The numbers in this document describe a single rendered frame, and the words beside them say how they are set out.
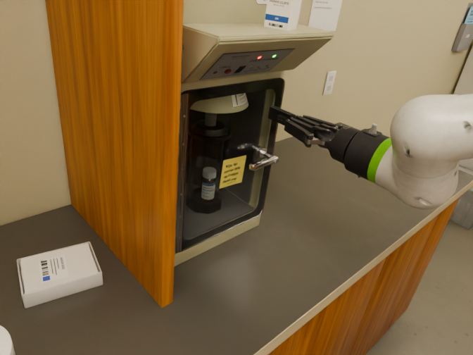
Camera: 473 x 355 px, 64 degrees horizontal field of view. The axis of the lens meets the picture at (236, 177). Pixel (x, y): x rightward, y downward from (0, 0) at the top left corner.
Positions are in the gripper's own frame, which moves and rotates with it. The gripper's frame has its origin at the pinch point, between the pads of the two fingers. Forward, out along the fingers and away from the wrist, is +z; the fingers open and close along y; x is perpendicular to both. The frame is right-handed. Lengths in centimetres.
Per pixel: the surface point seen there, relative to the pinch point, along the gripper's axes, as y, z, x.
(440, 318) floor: -131, -35, 131
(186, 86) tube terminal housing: 24.8, 4.7, -8.6
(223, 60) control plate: 22.7, -3.0, -15.2
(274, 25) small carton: 9.1, -1.5, -20.7
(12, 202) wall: 50, 48, 33
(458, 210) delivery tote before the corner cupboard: -242, -1, 119
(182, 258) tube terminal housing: 23.5, 4.8, 35.3
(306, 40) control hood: 4.4, -6.4, -18.7
